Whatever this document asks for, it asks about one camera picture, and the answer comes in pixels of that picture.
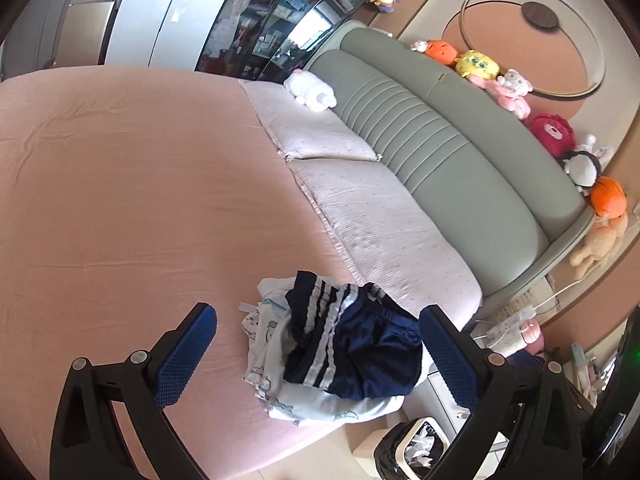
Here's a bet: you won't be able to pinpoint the black glass display cabinet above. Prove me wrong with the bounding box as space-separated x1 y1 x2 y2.
195 0 370 82

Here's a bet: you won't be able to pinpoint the pink pillow near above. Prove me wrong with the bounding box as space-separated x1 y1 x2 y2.
288 158 482 328

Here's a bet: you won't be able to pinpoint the beige plush toy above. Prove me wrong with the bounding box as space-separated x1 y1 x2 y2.
570 214 628 281

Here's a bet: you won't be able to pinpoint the navy striped shorts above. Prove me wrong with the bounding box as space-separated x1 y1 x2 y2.
284 271 423 401

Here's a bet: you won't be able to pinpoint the yellow plush toy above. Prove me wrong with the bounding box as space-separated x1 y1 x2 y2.
454 50 500 81

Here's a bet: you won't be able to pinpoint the pink white plush toy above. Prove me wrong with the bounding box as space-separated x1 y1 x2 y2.
485 70 533 122

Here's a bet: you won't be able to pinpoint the orange pumpkin plush toy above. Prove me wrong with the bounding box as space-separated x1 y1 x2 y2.
589 176 627 220

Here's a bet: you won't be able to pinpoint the green padded headboard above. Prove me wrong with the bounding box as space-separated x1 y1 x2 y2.
307 22 594 313

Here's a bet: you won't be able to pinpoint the black white plush toy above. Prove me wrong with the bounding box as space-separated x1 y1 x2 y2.
561 134 614 196

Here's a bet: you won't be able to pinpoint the pink pillow far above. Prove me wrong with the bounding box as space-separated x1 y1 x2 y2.
240 81 378 162

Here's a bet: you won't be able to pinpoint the pink bed sheet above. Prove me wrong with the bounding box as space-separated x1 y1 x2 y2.
1 67 352 479

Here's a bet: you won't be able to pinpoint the white trash bin black liner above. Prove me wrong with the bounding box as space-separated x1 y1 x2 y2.
373 417 450 480

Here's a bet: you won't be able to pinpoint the magenta plush toy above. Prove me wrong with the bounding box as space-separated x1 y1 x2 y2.
528 113 577 159

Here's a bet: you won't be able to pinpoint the white plush toy on bed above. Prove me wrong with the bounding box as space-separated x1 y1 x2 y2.
283 70 337 113

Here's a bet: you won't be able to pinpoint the white patterned garment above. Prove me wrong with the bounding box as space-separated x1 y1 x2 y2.
239 278 405 430

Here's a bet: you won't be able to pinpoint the pink pillow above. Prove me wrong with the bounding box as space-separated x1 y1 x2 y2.
240 81 378 162
288 158 482 328

